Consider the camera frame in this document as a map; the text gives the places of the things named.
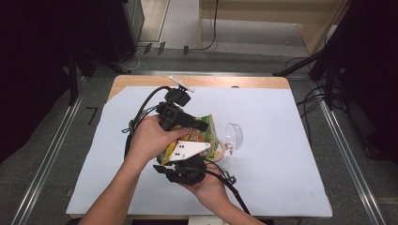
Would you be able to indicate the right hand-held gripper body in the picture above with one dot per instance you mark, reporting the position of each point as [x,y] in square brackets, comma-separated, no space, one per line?
[186,172]

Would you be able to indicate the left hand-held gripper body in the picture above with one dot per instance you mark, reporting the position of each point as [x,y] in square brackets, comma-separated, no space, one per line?
[170,112]

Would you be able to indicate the yellow green spouted pouch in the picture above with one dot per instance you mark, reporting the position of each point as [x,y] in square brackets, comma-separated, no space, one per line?
[203,134]

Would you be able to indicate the clear plastic measuring cup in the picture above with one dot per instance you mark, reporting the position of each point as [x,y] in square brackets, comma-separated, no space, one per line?
[233,137]

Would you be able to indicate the person's right hand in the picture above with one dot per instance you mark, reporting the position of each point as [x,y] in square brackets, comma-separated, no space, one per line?
[209,187]

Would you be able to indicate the person's left hand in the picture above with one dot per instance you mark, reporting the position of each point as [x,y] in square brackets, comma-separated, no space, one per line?
[150,140]

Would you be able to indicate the white box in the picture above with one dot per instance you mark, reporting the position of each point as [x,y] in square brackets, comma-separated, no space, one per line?
[203,221]

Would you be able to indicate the white paper sheet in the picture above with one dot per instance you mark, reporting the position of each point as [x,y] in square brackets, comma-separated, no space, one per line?
[281,172]

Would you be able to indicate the black cabinet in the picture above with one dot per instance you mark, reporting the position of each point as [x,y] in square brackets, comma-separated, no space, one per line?
[122,28]

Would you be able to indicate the black metal stand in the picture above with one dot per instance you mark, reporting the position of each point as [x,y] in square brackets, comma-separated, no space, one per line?
[73,78]

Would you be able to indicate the black tripod stand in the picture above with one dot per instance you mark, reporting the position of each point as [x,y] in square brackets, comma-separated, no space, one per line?
[328,56]

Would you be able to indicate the light wooden shelf unit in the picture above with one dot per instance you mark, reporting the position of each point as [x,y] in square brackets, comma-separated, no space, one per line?
[313,22]

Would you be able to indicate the metal floor rail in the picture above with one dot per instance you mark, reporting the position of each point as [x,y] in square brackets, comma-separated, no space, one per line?
[203,73]
[47,162]
[353,168]

